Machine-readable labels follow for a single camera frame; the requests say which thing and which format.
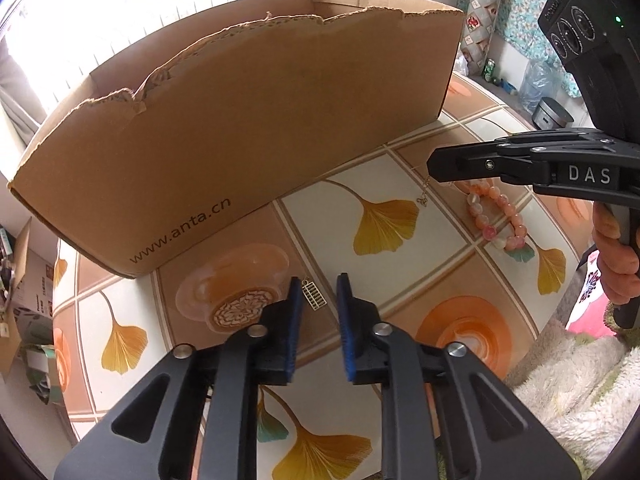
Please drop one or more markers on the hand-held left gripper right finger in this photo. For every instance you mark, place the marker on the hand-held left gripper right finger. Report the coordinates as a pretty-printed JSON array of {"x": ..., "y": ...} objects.
[{"x": 346, "y": 330}]

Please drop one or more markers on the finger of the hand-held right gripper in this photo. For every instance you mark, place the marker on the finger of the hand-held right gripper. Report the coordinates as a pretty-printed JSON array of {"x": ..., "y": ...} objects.
[
  {"x": 460, "y": 165},
  {"x": 565, "y": 142}
]

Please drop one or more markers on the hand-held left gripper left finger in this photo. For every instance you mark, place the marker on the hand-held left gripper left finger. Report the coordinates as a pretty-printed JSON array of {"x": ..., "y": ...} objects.
[{"x": 296, "y": 330}]

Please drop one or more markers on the gold abacus charm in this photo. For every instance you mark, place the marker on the gold abacus charm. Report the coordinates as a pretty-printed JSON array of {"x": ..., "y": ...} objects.
[{"x": 316, "y": 297}]

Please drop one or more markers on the brown cardboard box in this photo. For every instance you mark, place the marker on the brown cardboard box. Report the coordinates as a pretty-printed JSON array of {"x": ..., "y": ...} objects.
[{"x": 240, "y": 125}]

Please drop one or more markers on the person's right hand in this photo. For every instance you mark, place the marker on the person's right hand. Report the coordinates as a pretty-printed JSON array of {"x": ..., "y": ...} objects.
[{"x": 615, "y": 270}]

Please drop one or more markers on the grey round tin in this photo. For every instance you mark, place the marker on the grey round tin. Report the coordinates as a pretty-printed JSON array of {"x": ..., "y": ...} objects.
[{"x": 552, "y": 115}]

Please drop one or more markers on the clear plastic bottle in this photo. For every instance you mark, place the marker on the clear plastic bottle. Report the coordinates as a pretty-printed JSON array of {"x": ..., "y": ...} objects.
[{"x": 539, "y": 85}]

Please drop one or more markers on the floral teal cloth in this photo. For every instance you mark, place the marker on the floral teal cloth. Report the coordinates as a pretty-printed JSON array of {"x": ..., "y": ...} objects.
[{"x": 530, "y": 15}]

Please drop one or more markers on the ginkgo print tablecloth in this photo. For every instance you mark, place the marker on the ginkgo print tablecloth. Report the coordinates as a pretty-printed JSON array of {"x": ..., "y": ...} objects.
[{"x": 400, "y": 270}]

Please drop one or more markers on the green drink can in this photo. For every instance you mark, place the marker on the green drink can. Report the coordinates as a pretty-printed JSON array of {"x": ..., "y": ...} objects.
[{"x": 489, "y": 71}]

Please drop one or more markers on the flower print roll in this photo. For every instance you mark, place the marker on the flower print roll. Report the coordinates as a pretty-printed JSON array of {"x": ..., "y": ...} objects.
[{"x": 479, "y": 20}]

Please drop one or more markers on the pink printed cloth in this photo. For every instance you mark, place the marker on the pink printed cloth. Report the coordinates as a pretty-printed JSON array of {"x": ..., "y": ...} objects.
[{"x": 592, "y": 295}]

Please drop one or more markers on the white fluffy blanket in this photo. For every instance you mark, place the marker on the white fluffy blanket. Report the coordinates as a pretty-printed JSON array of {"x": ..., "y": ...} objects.
[{"x": 575, "y": 390}]

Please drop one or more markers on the green paper carton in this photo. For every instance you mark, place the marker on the green paper carton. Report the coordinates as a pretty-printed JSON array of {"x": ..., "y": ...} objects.
[{"x": 45, "y": 375}]

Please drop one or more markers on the open cardboard box with clutter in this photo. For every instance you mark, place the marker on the open cardboard box with clutter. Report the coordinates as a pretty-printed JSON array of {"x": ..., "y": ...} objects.
[{"x": 27, "y": 285}]

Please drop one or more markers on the grey curtain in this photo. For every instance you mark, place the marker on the grey curtain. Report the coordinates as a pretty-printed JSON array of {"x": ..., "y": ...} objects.
[{"x": 20, "y": 85}]

